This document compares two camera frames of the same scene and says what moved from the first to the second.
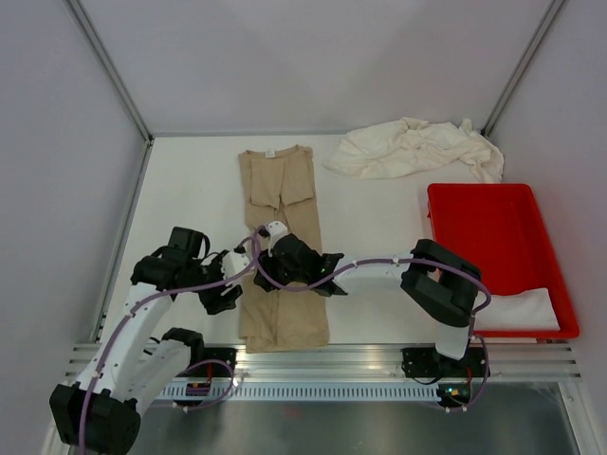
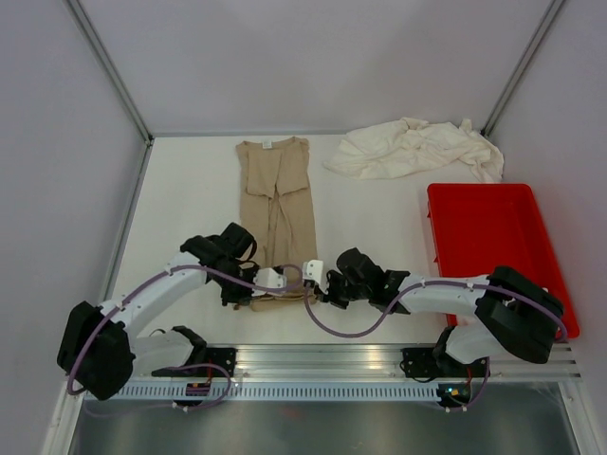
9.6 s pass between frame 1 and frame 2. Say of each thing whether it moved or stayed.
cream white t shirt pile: stayed
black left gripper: moved
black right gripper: moved
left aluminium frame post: stayed
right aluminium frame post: stayed
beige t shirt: moved
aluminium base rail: stayed
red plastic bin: stayed
